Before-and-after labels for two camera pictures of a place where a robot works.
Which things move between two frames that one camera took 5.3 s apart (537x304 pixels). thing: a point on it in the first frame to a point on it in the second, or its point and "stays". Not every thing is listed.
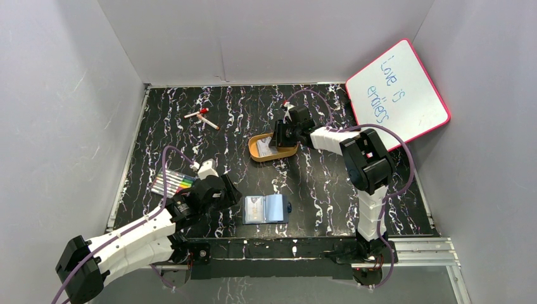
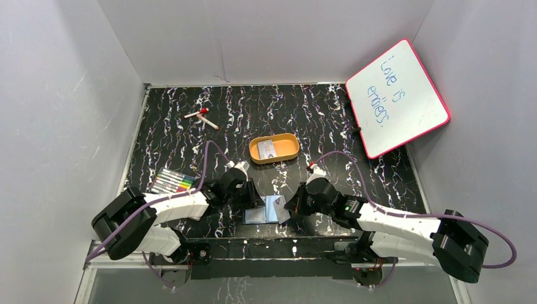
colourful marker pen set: x=175 y=181 stays
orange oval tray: x=282 y=152 stays
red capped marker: x=202 y=111 stays
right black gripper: x=278 y=134 to x=296 y=203
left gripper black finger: x=232 y=195 to x=253 y=198
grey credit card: x=263 y=149 stays
